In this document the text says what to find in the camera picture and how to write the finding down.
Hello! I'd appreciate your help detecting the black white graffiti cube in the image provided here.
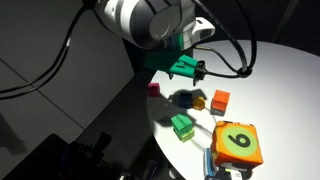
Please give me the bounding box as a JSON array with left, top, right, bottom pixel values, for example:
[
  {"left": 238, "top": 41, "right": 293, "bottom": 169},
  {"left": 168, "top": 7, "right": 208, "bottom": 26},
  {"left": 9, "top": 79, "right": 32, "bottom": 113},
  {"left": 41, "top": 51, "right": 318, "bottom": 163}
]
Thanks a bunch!
[{"left": 214, "top": 162, "right": 255, "bottom": 180}]

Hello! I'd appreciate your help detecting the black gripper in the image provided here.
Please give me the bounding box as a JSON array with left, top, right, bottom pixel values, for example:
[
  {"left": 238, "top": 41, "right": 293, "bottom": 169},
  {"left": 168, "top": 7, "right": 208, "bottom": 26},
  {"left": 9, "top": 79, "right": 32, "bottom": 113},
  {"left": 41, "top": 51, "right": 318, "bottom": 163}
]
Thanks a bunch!
[{"left": 164, "top": 33, "right": 194, "bottom": 54}]

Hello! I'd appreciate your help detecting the black mat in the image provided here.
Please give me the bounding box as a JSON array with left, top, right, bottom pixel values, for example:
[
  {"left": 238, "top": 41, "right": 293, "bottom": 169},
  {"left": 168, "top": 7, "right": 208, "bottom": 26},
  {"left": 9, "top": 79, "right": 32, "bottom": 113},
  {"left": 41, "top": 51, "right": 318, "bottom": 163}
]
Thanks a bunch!
[{"left": 2, "top": 133, "right": 84, "bottom": 180}]

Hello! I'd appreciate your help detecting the orange soft number cube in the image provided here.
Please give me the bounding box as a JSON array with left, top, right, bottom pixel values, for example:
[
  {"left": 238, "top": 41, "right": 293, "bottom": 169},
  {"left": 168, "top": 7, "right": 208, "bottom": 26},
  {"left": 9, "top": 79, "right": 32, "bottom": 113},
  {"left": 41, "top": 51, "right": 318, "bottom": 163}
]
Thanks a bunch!
[{"left": 210, "top": 120, "right": 265, "bottom": 168}]

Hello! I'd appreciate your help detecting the grey metal pole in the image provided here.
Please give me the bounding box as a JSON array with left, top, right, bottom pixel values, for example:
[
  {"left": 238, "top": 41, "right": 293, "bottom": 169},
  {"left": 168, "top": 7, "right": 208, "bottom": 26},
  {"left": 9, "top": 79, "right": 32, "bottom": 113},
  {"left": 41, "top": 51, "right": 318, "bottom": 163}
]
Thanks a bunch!
[{"left": 271, "top": 0, "right": 301, "bottom": 43}]

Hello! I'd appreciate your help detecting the grey block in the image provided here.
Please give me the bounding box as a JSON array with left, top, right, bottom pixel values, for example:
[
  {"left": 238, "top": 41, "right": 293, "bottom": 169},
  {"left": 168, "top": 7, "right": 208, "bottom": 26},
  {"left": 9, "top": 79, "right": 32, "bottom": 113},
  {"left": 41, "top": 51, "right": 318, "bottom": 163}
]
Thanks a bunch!
[{"left": 209, "top": 106, "right": 228, "bottom": 117}]

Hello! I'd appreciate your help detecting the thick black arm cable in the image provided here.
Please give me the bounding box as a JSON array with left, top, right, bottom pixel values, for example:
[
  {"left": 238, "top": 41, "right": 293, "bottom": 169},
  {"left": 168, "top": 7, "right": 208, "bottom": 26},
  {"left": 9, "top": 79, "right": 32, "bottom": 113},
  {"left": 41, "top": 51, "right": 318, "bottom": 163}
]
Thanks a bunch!
[{"left": 0, "top": 4, "right": 98, "bottom": 101}]

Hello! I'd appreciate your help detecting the black clamp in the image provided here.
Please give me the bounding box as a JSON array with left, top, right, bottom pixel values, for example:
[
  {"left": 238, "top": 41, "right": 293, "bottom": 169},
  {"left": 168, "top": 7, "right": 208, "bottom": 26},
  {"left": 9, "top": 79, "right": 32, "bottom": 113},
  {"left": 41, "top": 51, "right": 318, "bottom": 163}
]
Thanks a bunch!
[{"left": 89, "top": 131, "right": 114, "bottom": 161}]

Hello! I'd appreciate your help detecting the small orange block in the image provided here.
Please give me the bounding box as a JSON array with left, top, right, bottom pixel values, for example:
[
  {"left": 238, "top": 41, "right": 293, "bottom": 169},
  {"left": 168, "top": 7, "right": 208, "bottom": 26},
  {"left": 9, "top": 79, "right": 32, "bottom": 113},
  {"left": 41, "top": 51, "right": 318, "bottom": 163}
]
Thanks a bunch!
[{"left": 192, "top": 95, "right": 206, "bottom": 111}]

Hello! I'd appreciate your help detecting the dark green block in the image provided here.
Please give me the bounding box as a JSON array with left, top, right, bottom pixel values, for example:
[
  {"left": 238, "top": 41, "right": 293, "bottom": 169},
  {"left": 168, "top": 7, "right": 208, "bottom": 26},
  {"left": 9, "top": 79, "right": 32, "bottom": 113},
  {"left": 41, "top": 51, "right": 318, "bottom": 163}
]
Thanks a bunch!
[{"left": 170, "top": 113, "right": 193, "bottom": 133}]

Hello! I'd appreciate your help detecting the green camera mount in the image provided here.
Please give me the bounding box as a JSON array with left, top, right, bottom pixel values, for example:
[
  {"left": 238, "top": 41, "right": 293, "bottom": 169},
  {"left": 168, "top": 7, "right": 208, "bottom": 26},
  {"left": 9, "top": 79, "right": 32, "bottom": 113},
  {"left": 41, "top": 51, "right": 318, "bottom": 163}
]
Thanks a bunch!
[{"left": 142, "top": 49, "right": 200, "bottom": 80}]

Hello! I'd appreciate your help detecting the pink block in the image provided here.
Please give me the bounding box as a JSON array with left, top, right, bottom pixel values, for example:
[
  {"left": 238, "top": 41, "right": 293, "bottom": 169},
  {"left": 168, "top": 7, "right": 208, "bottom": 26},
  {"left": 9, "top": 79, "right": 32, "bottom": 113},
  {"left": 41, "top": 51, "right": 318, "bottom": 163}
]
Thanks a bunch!
[{"left": 147, "top": 82, "right": 161, "bottom": 98}]

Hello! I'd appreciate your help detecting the lime green block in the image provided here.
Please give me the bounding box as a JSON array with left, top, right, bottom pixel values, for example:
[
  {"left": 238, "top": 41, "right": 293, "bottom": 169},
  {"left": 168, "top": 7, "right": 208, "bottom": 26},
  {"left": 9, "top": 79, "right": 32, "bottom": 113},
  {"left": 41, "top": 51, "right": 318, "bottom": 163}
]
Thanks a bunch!
[{"left": 173, "top": 127, "right": 196, "bottom": 144}]

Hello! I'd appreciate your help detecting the patterned block with blue edge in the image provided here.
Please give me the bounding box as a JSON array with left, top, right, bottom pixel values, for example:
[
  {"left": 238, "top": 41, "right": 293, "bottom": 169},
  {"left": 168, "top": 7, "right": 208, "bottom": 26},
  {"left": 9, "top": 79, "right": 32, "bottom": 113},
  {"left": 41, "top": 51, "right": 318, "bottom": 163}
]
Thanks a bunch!
[{"left": 203, "top": 147, "right": 218, "bottom": 180}]

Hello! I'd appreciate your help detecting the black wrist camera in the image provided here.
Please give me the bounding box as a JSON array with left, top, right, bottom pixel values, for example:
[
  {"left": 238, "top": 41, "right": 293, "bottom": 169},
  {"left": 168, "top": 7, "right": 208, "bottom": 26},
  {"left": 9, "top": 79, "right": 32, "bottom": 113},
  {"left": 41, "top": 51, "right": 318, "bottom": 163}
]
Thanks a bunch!
[{"left": 192, "top": 59, "right": 207, "bottom": 87}]

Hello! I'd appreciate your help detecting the thin black camera cable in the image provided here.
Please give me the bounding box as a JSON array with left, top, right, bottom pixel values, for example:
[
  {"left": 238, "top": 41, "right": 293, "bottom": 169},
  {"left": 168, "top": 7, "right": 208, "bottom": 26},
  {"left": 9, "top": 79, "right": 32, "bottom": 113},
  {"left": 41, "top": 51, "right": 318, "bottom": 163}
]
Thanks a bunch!
[{"left": 191, "top": 0, "right": 258, "bottom": 80}]

